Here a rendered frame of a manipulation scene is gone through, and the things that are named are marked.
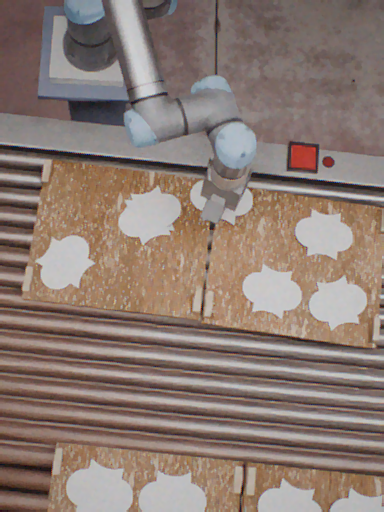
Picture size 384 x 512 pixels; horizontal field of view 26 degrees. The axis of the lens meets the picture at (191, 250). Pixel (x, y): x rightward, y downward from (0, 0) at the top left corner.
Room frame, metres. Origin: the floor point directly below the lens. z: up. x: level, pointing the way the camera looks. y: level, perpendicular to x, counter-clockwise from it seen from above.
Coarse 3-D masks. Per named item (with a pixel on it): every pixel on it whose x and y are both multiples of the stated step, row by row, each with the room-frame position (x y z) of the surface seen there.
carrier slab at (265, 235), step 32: (256, 192) 0.77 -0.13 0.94; (224, 224) 0.67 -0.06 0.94; (256, 224) 0.69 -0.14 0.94; (288, 224) 0.70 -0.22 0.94; (352, 224) 0.74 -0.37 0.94; (224, 256) 0.59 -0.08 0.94; (256, 256) 0.61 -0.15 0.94; (288, 256) 0.63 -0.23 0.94; (320, 256) 0.64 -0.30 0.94; (352, 256) 0.66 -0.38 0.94; (224, 288) 0.52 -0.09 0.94; (224, 320) 0.44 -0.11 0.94; (256, 320) 0.46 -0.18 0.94; (288, 320) 0.47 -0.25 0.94
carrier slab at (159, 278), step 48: (48, 192) 0.66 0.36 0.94; (96, 192) 0.68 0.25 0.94; (144, 192) 0.71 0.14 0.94; (48, 240) 0.54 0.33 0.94; (96, 240) 0.57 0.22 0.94; (192, 240) 0.61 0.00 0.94; (48, 288) 0.43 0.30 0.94; (96, 288) 0.45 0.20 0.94; (144, 288) 0.48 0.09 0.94; (192, 288) 0.50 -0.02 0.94
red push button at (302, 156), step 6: (294, 150) 0.90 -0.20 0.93; (300, 150) 0.91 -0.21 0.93; (306, 150) 0.91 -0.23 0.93; (312, 150) 0.91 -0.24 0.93; (294, 156) 0.89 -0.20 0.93; (300, 156) 0.89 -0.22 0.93; (306, 156) 0.89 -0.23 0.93; (312, 156) 0.90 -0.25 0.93; (294, 162) 0.87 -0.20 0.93; (300, 162) 0.87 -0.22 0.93; (306, 162) 0.88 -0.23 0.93; (312, 162) 0.88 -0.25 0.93; (306, 168) 0.86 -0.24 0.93; (312, 168) 0.86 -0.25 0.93
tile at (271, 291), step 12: (252, 276) 0.56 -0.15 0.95; (264, 276) 0.56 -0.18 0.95; (276, 276) 0.57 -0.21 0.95; (288, 276) 0.57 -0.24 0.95; (252, 288) 0.53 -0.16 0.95; (264, 288) 0.53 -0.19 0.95; (276, 288) 0.54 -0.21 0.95; (288, 288) 0.55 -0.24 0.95; (252, 300) 0.50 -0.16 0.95; (264, 300) 0.51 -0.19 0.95; (276, 300) 0.51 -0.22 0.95; (288, 300) 0.52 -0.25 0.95; (300, 300) 0.52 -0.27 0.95; (276, 312) 0.48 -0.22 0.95
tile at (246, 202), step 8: (200, 184) 0.70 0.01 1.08; (192, 192) 0.68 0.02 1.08; (200, 192) 0.68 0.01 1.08; (248, 192) 0.70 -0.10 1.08; (192, 200) 0.66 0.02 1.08; (200, 200) 0.66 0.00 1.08; (248, 200) 0.69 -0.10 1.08; (200, 208) 0.64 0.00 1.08; (240, 208) 0.66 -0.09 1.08; (248, 208) 0.67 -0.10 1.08; (224, 216) 0.64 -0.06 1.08; (232, 216) 0.64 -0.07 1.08; (240, 216) 0.65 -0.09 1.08; (232, 224) 0.62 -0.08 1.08
